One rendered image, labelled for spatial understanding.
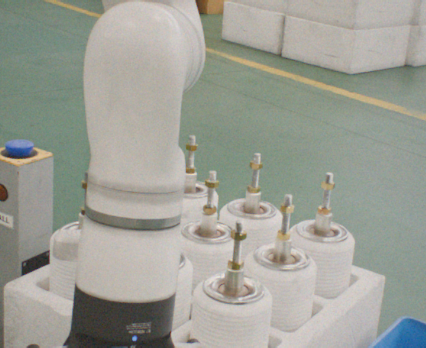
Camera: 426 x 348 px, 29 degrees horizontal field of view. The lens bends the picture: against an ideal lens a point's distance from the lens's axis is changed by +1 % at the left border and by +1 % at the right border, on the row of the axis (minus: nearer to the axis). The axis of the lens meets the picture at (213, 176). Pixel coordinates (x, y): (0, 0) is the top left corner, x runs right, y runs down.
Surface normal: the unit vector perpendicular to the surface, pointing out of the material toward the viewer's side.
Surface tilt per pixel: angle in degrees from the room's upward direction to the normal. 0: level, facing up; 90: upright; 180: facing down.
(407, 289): 0
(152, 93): 98
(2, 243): 90
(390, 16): 90
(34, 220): 90
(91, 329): 82
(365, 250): 0
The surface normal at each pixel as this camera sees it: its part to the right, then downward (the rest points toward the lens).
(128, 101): -0.18, 0.45
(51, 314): -0.56, 0.24
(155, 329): 0.71, 0.22
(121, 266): -0.04, 0.15
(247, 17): -0.76, 0.17
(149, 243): 0.44, 0.11
